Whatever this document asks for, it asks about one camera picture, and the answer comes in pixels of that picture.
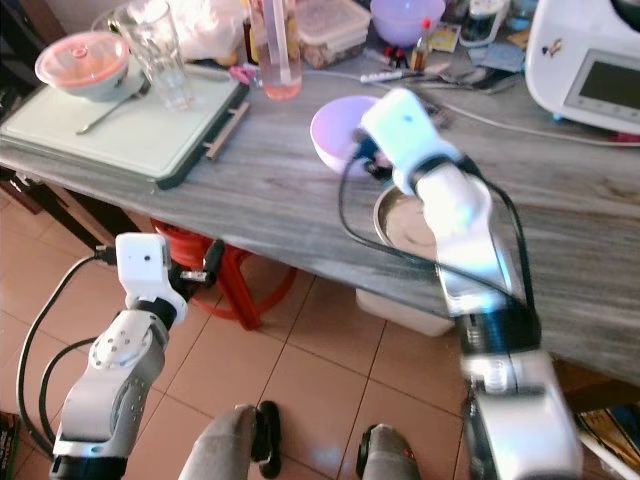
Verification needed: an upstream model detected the large purple plastic bowl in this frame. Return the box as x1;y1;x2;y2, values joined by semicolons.
309;95;393;177

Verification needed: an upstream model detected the red plastic stool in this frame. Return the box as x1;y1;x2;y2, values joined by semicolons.
150;220;263;323

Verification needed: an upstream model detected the round metal plate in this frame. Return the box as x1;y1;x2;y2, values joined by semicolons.
371;184;463;263

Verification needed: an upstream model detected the white marker pen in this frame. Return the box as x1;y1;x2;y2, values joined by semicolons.
359;67;413;85

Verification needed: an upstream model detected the small red-capped sauce bottle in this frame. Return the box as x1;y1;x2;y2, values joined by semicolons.
411;18;435;74

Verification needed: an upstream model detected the clear plastic food container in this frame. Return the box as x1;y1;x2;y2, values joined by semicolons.
296;0;372;70

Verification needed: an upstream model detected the tall pink clear bottle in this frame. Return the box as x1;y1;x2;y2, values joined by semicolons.
249;0;305;102

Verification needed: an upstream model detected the small purple bowl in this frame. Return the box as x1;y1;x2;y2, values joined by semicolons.
369;0;447;47

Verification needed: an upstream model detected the pink clip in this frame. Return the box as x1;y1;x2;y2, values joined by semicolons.
228;64;263;87

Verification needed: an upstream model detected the pale green tray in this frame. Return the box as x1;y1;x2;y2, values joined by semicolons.
0;64;252;193

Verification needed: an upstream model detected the white plastic box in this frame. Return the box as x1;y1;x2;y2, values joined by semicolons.
354;287;457;338

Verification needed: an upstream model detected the metal spoon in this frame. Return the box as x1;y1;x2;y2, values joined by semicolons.
74;80;152;137

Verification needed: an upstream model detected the clear plastic bag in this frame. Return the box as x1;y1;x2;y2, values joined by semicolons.
170;0;251;63

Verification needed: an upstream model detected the clear drinking glass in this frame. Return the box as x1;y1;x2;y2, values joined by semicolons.
114;0;197;112

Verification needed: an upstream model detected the white kitchen appliance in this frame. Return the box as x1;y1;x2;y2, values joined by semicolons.
524;0;640;137

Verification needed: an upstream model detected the bowl with pink lid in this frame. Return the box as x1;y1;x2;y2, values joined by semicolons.
34;31;130;104

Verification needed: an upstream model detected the dark printed box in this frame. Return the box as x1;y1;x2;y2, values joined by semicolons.
0;412;23;480

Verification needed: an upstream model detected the dark wooden chair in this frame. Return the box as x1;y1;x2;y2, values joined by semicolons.
0;0;106;263

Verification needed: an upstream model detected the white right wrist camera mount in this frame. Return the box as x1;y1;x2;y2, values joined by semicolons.
360;88;457;197

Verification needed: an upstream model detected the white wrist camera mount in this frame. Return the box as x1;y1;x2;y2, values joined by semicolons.
360;88;457;197
115;232;190;327

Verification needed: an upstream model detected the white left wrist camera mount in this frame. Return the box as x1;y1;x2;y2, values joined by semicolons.
115;232;190;327

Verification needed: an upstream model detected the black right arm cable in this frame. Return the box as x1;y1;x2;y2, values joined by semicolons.
336;152;537;307

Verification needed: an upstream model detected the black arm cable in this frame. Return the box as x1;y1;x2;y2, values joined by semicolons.
15;250;118;459
336;152;537;307

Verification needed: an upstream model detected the white power cable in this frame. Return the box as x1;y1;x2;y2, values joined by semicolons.
432;98;561;143

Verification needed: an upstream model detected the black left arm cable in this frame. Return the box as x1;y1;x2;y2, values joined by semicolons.
15;250;118;459

